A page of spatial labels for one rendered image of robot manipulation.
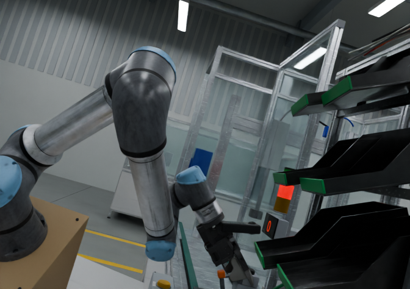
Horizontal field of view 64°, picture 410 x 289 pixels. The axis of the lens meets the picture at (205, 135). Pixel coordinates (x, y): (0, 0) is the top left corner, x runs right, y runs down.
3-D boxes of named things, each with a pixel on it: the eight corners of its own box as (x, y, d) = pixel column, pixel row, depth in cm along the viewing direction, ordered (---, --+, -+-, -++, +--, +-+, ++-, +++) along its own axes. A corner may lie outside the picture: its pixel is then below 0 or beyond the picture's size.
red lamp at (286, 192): (279, 196, 113) (283, 183, 113) (274, 194, 118) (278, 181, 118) (293, 200, 113) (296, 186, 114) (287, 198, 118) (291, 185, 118)
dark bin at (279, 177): (285, 186, 62) (279, 147, 63) (274, 183, 75) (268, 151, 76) (435, 163, 61) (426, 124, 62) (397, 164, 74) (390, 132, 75)
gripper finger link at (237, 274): (237, 294, 90) (221, 263, 92) (256, 283, 91) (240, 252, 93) (238, 297, 87) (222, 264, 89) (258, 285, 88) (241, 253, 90)
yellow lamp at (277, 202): (276, 211, 112) (279, 197, 113) (271, 208, 117) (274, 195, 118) (289, 214, 113) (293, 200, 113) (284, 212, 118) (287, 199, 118)
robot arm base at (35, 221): (-31, 250, 83) (-47, 225, 77) (14, 206, 94) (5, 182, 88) (18, 270, 79) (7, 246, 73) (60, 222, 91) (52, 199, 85)
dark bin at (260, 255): (263, 270, 61) (256, 229, 61) (255, 252, 74) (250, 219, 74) (416, 248, 60) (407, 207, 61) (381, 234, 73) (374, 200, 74)
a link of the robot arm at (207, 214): (214, 196, 97) (218, 200, 89) (221, 210, 97) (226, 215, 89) (191, 208, 96) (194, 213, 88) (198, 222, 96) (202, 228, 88)
